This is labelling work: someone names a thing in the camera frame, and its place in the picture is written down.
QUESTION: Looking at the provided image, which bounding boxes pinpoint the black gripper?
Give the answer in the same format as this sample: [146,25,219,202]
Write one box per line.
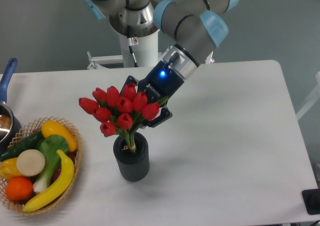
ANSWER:
[121,61,184,135]

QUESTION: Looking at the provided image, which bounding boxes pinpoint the red tulip bouquet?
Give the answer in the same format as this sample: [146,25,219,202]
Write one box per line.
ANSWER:
[78,82,169,154]

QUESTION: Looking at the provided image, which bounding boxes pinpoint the dark grey ribbed vase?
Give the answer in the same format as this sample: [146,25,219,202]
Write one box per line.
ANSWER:
[113,132,150,182]

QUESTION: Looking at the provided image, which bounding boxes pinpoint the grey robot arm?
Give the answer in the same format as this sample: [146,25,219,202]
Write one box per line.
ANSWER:
[84,0,239,103]

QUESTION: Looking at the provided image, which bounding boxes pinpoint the yellow lemon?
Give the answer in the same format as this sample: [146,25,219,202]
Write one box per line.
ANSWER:
[41,120,78,152]

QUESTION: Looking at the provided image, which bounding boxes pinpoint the green bok choy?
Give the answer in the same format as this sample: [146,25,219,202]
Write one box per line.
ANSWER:
[33,134,69,194]

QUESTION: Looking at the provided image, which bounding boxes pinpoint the yellow banana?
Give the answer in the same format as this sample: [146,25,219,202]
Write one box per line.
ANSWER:
[22,149,75,213]

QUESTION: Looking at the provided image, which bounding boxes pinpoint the green cucumber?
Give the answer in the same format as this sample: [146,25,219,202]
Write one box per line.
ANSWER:
[0,131,44,162]

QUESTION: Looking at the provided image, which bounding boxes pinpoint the woven wicker basket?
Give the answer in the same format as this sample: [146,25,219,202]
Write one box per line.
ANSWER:
[0,116,83,216]

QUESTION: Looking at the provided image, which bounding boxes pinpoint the beige round mushroom slice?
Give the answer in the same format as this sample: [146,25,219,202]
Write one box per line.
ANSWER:
[16,149,46,177]

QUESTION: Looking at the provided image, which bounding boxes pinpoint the yellow bell pepper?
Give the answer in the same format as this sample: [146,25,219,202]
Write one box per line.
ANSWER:
[0,157,23,180]

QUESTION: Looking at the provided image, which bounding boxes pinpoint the orange fruit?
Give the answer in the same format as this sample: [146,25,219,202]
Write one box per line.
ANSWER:
[5,176,34,201]

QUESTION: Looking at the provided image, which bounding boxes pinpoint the black device at table edge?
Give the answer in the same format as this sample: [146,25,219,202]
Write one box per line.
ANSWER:
[301,188,320,215]

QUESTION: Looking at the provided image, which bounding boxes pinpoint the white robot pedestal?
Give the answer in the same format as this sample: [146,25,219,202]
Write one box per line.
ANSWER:
[118,30,159,68]

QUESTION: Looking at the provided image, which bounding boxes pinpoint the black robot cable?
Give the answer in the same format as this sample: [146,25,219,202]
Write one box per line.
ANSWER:
[126,25,139,68]

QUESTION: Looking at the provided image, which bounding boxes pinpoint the white table clamp bracket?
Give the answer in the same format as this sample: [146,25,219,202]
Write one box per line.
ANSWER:
[86,45,176,70]

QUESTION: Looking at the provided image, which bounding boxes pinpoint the blue-handled saucepan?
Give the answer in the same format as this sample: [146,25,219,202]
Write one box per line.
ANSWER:
[0,58,22,155]

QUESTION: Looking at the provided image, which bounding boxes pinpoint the white frame at right edge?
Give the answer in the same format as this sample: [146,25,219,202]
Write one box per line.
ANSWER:
[295,71,320,121]

